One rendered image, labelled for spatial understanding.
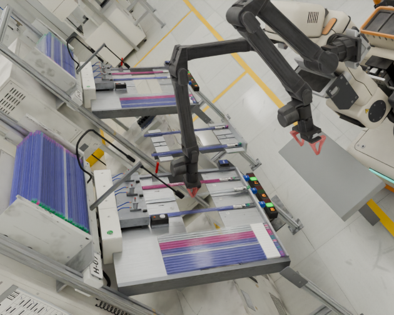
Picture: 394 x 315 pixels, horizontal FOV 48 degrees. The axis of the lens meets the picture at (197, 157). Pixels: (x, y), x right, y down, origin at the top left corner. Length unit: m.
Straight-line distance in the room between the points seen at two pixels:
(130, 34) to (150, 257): 4.94
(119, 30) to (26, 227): 5.01
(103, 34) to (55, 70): 3.60
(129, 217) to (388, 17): 1.44
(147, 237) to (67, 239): 0.40
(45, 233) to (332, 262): 1.66
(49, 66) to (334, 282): 2.09
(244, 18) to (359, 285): 1.66
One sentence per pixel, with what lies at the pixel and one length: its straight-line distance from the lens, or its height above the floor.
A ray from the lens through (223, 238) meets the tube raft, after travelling 1.95.
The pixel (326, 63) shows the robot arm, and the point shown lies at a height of 1.25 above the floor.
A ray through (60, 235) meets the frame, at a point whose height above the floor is 1.50.
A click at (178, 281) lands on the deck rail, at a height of 1.04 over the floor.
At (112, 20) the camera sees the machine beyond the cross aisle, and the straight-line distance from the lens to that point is 6.42.
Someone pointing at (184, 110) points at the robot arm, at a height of 1.30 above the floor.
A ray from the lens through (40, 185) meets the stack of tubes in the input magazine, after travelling 1.74.
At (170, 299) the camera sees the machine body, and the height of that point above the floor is 0.62.
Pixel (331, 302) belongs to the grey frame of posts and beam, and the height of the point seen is 0.35.
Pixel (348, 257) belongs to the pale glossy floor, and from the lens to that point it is 2.67.
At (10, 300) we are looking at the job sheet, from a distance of 1.75.
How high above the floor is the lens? 2.23
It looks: 34 degrees down
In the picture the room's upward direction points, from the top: 50 degrees counter-clockwise
